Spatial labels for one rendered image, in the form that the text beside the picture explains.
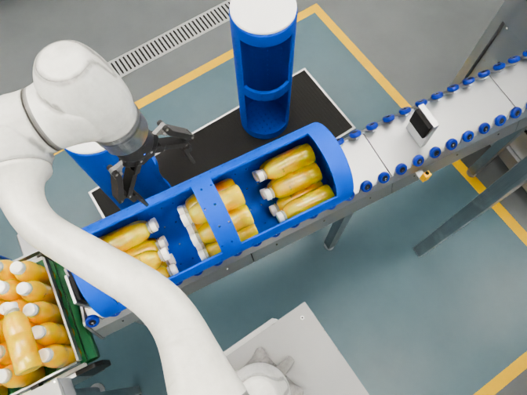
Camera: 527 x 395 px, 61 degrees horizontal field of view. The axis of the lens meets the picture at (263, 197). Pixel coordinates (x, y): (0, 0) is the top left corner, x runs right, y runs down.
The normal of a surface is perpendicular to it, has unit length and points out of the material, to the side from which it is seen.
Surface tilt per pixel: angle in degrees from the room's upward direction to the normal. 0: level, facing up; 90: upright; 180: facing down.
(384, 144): 0
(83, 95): 71
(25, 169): 61
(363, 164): 0
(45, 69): 12
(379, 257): 0
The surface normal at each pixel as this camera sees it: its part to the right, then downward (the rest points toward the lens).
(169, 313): 0.14, -0.44
